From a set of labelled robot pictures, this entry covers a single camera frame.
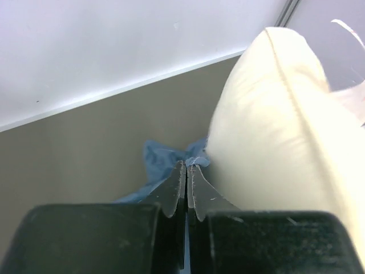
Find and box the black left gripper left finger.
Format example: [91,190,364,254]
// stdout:
[1,162,186,274]

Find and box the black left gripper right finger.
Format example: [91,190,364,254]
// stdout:
[186,165,362,274]

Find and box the blue cartoon print pillowcase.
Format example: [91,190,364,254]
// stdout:
[114,138,210,203]

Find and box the cream white pillow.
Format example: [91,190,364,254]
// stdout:
[205,27,364,260]

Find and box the right aluminium frame post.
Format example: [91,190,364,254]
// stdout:
[274,0,300,27]

